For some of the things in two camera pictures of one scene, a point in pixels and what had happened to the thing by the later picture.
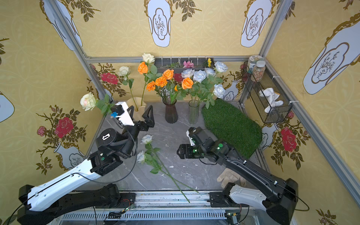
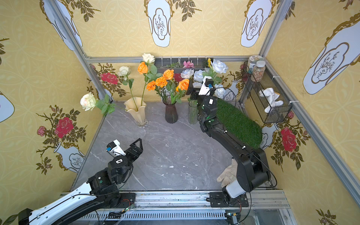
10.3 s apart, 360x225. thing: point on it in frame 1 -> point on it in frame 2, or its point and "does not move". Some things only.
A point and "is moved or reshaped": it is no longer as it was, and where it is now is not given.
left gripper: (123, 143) -> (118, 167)
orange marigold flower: (151, 86) does not move
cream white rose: (88, 102) does not move
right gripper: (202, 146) -> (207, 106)
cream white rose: (124, 71) does not move
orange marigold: (161, 81) does not move
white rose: (141, 157) -> (219, 66)
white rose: (219, 90) does not move
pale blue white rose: (199, 76) does not move
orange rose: (187, 83) is moved or reshaped
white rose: (187, 73) does not move
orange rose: (168, 74) does not move
